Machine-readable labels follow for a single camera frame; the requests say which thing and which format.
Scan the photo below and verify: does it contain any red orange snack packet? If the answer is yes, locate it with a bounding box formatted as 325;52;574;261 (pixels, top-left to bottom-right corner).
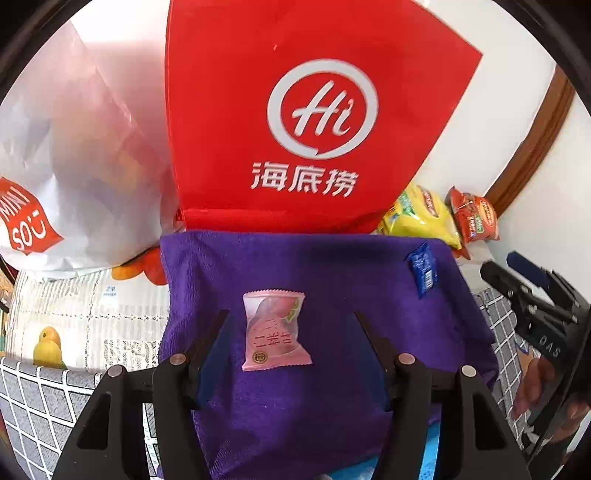
445;186;501;244

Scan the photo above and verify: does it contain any small blue snack packet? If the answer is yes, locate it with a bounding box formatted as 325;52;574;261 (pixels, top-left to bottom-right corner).
404;240;438;300

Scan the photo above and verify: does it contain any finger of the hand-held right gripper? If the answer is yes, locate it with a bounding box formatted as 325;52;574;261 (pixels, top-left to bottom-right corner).
505;251;557;289
479;261;525;303

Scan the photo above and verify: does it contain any purple towel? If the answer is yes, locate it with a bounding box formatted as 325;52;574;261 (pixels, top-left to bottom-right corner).
157;229;500;480

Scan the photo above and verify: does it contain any fruit print mat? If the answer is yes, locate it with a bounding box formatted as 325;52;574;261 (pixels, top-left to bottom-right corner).
8;247;172;372

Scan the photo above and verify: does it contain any person's right hand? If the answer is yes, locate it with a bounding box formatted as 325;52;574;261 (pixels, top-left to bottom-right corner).
512;356;556;420

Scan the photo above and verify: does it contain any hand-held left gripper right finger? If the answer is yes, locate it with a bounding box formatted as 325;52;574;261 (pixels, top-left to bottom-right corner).
354;311;533;480

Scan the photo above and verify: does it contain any large yellow snack packet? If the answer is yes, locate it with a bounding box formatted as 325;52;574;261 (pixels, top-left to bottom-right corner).
376;185;464;252

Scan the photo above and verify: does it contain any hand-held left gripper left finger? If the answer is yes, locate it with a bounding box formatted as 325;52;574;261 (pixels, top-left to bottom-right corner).
53;309;232;480

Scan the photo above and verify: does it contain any white plastic bag red logo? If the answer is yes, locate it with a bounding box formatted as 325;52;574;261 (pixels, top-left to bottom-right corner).
0;21;183;280

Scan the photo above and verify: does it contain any pink peach snack packet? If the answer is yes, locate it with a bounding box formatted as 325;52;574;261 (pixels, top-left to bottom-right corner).
242;288;313;373

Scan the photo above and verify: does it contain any red paper bag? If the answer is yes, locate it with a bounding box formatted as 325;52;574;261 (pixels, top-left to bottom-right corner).
165;0;484;236

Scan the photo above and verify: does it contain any brown wooden door frame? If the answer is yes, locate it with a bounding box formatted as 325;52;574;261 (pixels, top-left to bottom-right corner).
485;64;576;214

